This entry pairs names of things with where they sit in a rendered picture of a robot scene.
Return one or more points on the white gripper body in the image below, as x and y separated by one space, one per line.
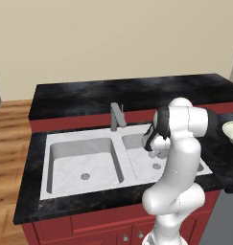
159 144

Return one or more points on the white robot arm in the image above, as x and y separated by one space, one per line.
181 166

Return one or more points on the pale green bowl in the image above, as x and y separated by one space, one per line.
232 131

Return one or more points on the white double sink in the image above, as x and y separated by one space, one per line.
86 159

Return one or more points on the red cabinet door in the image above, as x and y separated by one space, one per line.
146 233
102 237

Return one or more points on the silver cabinet knob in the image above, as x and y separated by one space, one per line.
125 237
140 234

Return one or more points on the grey tap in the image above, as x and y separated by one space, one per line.
116 116

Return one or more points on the red drawer front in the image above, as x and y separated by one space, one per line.
111 220

